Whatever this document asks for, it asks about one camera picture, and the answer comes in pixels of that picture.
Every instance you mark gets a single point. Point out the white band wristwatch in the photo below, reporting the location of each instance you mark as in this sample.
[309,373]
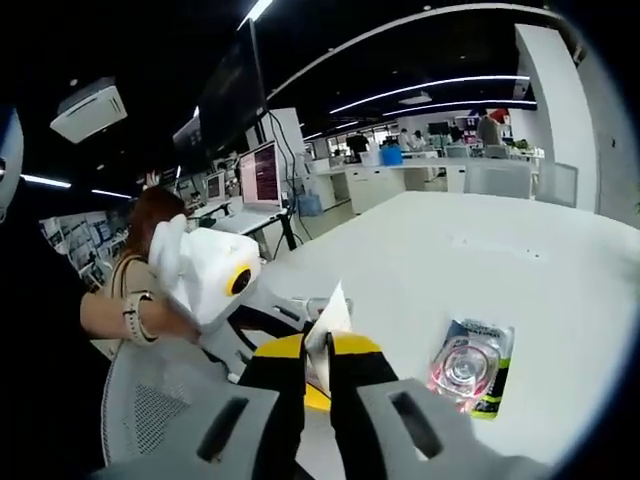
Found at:
[135,320]

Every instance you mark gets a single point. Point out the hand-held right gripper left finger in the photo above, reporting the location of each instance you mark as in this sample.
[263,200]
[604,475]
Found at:
[272,400]

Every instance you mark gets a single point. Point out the cream skincare tube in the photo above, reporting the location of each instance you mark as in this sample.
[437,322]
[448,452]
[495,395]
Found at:
[335,310]

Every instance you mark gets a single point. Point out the grey mesh office chair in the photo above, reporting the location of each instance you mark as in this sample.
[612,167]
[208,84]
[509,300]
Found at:
[150,400]

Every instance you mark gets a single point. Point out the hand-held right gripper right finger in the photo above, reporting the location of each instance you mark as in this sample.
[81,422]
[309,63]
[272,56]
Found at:
[360,400]

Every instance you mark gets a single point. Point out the pink screen monitor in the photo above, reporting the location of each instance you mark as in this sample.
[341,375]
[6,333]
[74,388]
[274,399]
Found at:
[260,175]

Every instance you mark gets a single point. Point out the blue water jug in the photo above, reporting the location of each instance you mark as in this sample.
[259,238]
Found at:
[310,205]

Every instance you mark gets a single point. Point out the white standing desk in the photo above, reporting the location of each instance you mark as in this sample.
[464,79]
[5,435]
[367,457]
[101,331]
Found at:
[240,220]

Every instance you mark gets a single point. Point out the person in dark clothes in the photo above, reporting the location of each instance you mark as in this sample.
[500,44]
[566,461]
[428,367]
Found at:
[40,350]

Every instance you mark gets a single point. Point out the small pale monitor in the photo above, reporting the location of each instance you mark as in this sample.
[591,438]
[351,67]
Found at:
[215,185]

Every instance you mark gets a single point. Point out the white counter cabinets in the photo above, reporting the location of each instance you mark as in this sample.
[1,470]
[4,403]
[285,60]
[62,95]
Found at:
[380,185]

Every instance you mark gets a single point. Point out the white display shelves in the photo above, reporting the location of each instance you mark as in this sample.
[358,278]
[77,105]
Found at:
[85,240]

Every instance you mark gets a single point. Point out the dark blue green skincare packet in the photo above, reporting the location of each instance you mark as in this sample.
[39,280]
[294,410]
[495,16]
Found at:
[502,395]

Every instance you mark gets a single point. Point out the ceiling light strip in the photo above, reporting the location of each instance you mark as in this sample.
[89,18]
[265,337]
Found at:
[450,81]
[465,104]

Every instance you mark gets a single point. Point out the person's left hand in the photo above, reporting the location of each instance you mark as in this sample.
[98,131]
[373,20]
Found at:
[177,325]

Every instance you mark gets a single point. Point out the blue storage bin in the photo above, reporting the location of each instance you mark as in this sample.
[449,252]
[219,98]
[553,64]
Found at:
[392,155]

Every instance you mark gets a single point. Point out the white worn device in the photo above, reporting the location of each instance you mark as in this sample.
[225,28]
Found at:
[10,165]

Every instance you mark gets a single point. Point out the large hanging dark screen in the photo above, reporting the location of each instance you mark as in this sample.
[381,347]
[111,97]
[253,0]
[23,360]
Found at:
[225,100]

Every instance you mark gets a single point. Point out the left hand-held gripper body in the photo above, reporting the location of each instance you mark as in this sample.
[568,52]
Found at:
[210,260]

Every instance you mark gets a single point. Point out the ceiling air conditioner unit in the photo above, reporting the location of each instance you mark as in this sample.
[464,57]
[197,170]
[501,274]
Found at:
[90,112]

